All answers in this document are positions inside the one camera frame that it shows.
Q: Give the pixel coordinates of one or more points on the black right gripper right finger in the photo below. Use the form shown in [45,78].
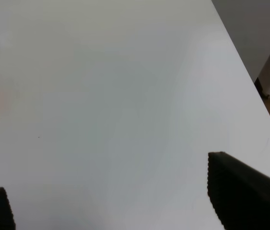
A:
[240,195]

